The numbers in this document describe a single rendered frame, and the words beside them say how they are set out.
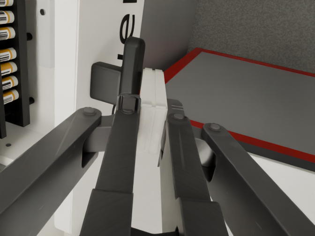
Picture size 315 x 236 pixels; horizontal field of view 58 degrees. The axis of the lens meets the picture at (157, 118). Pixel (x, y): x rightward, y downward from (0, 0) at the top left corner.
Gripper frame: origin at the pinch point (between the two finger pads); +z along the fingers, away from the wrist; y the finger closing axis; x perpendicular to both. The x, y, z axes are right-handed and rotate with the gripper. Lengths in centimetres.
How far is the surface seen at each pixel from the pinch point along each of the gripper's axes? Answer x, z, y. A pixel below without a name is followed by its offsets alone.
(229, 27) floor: -4, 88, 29
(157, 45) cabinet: -6, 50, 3
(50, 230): -27.4, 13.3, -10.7
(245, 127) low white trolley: -11.2, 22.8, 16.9
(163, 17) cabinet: 0, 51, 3
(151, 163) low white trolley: -16.0, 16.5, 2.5
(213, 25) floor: -4, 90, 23
